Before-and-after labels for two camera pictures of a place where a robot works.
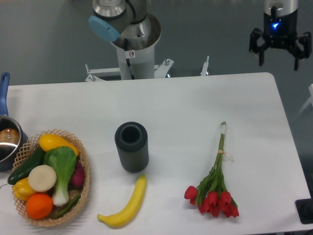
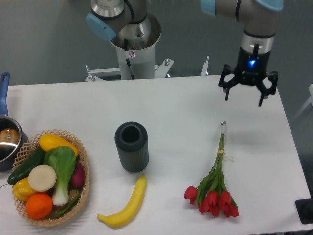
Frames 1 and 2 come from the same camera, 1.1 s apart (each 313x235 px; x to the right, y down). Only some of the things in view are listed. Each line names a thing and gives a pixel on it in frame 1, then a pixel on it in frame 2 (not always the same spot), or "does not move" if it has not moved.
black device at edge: (304, 209) does not move
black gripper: (280, 32) → (250, 69)
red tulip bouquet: (211, 195) does not move
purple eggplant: (77, 179) does not move
